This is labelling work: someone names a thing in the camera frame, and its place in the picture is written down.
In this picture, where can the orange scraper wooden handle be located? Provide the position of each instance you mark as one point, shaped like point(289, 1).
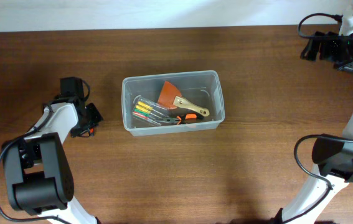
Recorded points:
point(171, 98)

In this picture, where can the orange black long-nose pliers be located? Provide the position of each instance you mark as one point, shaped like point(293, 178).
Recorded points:
point(181, 119)

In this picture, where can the clear screwdriver set case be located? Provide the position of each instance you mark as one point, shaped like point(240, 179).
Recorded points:
point(148, 111)

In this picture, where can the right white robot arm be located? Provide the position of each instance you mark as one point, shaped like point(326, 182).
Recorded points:
point(326, 159)

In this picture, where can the clear plastic container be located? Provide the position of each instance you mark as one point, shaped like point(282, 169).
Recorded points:
point(201, 88)

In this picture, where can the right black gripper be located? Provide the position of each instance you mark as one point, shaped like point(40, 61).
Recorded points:
point(326, 53)

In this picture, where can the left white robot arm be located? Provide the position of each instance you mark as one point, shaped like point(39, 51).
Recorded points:
point(38, 177)

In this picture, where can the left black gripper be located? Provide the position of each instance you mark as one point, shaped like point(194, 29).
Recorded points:
point(96, 118)

